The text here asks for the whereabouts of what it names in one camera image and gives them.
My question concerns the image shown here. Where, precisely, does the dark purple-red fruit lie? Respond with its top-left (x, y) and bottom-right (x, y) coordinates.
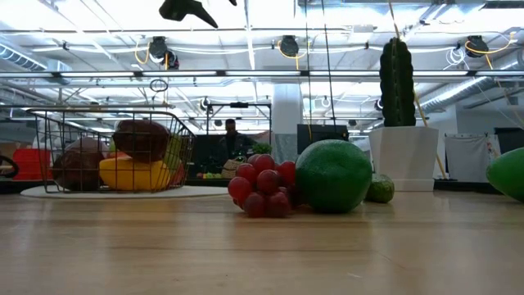
top-left (111, 119), bottom-right (171, 165)

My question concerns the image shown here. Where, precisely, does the light green pear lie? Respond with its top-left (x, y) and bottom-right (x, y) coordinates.
top-left (163, 133), bottom-right (184, 171)

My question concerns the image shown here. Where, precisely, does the red apple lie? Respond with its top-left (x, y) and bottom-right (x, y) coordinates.
top-left (169, 163), bottom-right (184, 186)

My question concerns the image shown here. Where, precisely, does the yellow orange mango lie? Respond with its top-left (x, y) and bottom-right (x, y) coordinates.
top-left (98, 157), bottom-right (172, 192)

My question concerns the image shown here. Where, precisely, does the dark red pomegranate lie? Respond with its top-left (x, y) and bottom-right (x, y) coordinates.
top-left (52, 137), bottom-right (108, 193)

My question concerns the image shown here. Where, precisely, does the green cucumber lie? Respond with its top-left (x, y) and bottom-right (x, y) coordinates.
top-left (364, 173), bottom-right (396, 205)

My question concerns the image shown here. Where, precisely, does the bright green round fruit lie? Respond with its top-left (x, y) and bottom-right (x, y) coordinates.
top-left (486, 147), bottom-right (524, 202)

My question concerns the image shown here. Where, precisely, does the wicker basket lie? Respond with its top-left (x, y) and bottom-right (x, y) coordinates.
top-left (222, 155), bottom-right (248, 179)

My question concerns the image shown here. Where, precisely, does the white building column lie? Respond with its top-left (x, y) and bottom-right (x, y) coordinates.
top-left (272, 84), bottom-right (305, 157)

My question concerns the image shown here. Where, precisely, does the person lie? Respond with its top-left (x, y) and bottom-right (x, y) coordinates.
top-left (215, 118), bottom-right (258, 166)

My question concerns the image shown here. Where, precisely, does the black cabinet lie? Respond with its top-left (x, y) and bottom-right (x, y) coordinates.
top-left (190, 134), bottom-right (230, 181)

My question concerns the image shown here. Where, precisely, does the green leafy plant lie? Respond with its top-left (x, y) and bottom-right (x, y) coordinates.
top-left (250, 142), bottom-right (274, 156)

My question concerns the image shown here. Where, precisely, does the black monitor screen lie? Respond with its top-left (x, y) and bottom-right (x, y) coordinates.
top-left (296, 124), bottom-right (350, 152)

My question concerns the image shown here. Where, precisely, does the red grape bunch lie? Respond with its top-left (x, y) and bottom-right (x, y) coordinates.
top-left (228, 153), bottom-right (304, 219)

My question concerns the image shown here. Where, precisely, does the white round placemat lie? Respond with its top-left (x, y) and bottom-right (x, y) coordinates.
top-left (20, 185), bottom-right (229, 200)

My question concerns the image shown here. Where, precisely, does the large green lime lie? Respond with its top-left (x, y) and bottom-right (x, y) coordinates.
top-left (295, 138), bottom-right (373, 215)

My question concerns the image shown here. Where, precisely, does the red storage bin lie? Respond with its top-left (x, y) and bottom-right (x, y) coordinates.
top-left (11, 147), bottom-right (56, 181)

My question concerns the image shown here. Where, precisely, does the white plant pot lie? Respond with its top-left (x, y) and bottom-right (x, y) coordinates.
top-left (368, 125), bottom-right (440, 193)

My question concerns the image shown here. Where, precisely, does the white hanging cloth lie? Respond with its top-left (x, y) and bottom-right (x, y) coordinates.
top-left (445, 132), bottom-right (501, 184)

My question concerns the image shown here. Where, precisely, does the black box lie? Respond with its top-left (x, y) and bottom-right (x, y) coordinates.
top-left (494, 127), bottom-right (524, 155)

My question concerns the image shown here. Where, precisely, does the thin black cable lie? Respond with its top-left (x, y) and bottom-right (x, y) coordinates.
top-left (303, 0), bottom-right (314, 143)

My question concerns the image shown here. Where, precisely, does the black ceiling light rail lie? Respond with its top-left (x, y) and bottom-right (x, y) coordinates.
top-left (0, 70), bottom-right (524, 79)

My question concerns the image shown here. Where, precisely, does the black hanging cable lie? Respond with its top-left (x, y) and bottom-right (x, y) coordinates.
top-left (320, 0), bottom-right (337, 128)

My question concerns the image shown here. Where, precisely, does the wire basket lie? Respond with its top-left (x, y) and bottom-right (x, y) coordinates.
top-left (26, 107), bottom-right (197, 194)

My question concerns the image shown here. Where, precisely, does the silver air duct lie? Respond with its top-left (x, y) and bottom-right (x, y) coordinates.
top-left (0, 40), bottom-right (73, 85)
top-left (421, 75), bottom-right (524, 114)

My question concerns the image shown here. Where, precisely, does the black cable loop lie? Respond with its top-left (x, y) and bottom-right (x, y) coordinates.
top-left (0, 153), bottom-right (20, 180)

